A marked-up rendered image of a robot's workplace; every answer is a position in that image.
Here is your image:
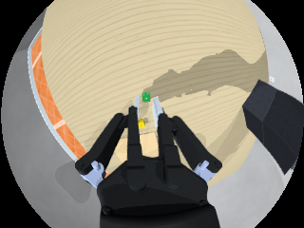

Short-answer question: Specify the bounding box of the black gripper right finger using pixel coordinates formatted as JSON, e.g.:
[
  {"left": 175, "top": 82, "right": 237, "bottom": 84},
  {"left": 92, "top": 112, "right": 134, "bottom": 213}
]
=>
[{"left": 152, "top": 97, "right": 222, "bottom": 190}]

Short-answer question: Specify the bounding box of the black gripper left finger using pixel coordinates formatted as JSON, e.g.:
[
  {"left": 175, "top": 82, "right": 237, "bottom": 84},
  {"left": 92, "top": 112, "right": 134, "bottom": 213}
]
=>
[{"left": 75, "top": 96, "right": 147, "bottom": 192}]

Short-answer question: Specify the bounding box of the beige square mat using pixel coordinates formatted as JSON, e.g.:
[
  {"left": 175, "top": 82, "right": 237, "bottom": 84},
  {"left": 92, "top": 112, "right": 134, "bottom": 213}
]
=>
[{"left": 114, "top": 131, "right": 159, "bottom": 162}]

